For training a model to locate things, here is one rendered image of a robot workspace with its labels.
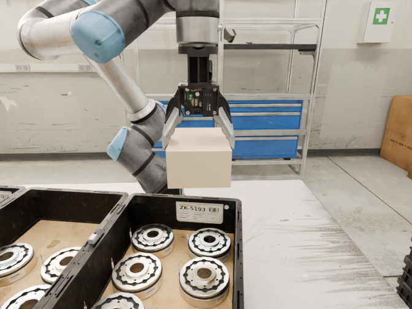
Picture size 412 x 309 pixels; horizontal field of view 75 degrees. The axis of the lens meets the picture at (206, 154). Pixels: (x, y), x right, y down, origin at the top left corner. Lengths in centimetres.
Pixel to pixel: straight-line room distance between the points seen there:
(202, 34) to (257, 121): 209
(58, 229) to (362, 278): 85
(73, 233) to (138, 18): 57
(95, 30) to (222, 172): 31
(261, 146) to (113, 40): 224
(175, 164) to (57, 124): 330
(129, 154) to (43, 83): 282
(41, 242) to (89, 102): 280
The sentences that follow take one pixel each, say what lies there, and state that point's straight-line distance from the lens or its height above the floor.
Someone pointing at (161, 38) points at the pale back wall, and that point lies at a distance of 327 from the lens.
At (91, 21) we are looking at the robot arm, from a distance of 48.
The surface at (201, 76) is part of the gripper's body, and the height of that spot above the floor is 125.
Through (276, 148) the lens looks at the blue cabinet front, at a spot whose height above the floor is 43.
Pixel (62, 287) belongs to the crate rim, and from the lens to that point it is 54.
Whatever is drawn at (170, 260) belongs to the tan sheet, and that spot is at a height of 83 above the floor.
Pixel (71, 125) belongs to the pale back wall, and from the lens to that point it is 368.
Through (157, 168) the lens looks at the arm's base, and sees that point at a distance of 97.
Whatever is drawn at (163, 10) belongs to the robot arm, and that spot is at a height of 136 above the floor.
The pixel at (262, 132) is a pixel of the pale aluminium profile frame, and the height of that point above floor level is 59.
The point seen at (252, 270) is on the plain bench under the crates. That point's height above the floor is 70.
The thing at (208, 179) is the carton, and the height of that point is 106.
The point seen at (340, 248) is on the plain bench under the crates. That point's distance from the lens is 100.
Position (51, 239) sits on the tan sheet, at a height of 83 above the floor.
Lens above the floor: 129
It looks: 21 degrees down
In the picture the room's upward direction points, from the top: straight up
